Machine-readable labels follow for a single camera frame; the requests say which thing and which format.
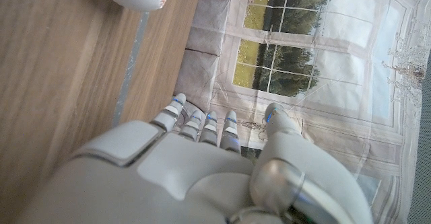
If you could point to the printed window scene backdrop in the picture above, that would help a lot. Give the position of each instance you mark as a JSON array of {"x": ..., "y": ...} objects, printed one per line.
[{"x": 336, "y": 66}]

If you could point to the grey tape outline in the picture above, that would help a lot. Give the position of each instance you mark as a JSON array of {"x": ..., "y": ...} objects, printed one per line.
[{"x": 131, "y": 66}]

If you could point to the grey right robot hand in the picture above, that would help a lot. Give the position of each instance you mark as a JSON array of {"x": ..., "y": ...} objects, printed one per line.
[{"x": 175, "y": 183}]

